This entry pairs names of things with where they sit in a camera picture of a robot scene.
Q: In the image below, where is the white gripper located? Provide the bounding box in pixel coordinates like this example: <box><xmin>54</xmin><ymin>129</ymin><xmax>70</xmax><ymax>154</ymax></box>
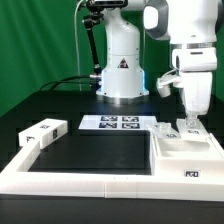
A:
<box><xmin>172</xmin><ymin>47</ymin><xmax>217</xmax><ymax>128</ymax></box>

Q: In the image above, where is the white cabinet door with knob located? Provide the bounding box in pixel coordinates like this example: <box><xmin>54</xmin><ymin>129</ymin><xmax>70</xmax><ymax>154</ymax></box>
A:
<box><xmin>147</xmin><ymin>122</ymin><xmax>180</xmax><ymax>138</ymax></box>

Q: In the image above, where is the white cabinet body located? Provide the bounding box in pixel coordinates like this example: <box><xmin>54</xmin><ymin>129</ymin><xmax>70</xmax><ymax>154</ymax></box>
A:
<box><xmin>150</xmin><ymin>134</ymin><xmax>224</xmax><ymax>178</ymax></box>

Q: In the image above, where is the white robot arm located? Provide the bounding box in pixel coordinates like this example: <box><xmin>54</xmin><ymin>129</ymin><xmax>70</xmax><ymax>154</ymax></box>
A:
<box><xmin>87</xmin><ymin>0</ymin><xmax>224</xmax><ymax>127</ymax></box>

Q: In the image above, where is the white cabinet top block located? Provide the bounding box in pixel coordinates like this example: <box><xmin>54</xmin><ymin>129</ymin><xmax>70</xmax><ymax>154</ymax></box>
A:
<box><xmin>18</xmin><ymin>118</ymin><xmax>68</xmax><ymax>149</ymax></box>

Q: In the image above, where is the white marker base plate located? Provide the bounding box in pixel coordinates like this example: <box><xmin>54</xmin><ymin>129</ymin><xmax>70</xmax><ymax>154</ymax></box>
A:
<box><xmin>79</xmin><ymin>115</ymin><xmax>157</xmax><ymax>130</ymax></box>

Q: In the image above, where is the black cable bundle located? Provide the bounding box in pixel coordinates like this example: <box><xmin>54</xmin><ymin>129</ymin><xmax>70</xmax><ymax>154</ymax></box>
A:
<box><xmin>39</xmin><ymin>75</ymin><xmax>101</xmax><ymax>92</ymax></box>

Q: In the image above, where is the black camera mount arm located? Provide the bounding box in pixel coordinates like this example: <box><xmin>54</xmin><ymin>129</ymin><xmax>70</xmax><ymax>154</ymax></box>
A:
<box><xmin>82</xmin><ymin>0</ymin><xmax>104</xmax><ymax>91</ymax></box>

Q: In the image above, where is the white cable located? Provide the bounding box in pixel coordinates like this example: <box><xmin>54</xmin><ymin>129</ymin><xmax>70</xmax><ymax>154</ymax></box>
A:
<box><xmin>73</xmin><ymin>0</ymin><xmax>88</xmax><ymax>92</ymax></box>

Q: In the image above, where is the white U-shaped frame fence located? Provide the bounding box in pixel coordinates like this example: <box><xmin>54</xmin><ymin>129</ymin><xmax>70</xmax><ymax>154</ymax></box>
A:
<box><xmin>0</xmin><ymin>141</ymin><xmax>224</xmax><ymax>202</ymax></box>

